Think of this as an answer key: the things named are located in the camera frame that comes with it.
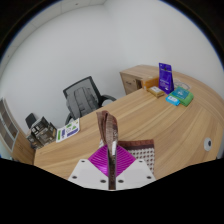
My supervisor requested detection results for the orange box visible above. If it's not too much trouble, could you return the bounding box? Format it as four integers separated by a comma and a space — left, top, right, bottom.
141, 76, 160, 90

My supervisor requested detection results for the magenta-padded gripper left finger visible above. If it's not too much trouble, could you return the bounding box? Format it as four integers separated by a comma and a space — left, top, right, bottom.
68, 144, 110, 190

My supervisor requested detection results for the small brown cardboard box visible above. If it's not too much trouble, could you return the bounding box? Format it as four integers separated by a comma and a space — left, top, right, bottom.
25, 128, 43, 150

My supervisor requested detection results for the small tan box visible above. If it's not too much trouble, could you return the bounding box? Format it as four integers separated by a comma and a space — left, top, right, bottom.
147, 85, 166, 99

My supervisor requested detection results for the round grey cable grommet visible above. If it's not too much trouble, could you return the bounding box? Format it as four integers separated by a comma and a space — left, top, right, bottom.
203, 136, 213, 153

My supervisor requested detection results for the grey mesh office chair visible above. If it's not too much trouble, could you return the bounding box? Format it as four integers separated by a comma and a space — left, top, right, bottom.
62, 75, 118, 126

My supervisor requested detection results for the clear plastic box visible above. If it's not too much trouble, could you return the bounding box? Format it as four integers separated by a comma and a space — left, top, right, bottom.
173, 79, 193, 92

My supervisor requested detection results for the wooden glass-door shelf unit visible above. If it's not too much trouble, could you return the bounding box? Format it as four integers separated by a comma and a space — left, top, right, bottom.
0, 97, 36, 166

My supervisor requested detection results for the purple standing card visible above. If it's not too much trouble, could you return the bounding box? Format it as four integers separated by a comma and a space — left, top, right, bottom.
158, 62, 175, 95

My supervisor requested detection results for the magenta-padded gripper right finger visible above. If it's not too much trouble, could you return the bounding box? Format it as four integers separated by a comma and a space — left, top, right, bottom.
116, 145, 157, 191

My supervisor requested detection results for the white printed leaflet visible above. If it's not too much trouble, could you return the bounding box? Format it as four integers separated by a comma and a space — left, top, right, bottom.
55, 117, 81, 144

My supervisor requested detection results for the green box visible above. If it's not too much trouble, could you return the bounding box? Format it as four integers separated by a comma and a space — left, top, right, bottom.
171, 86, 195, 108

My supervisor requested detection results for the brown patterned towel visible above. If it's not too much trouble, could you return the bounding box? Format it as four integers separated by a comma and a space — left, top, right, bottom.
96, 110, 156, 191

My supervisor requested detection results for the low wooden side cabinet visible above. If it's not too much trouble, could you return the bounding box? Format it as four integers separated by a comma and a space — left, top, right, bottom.
119, 64, 162, 96

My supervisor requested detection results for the small blue box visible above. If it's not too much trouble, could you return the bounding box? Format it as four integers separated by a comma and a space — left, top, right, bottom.
165, 94, 181, 107

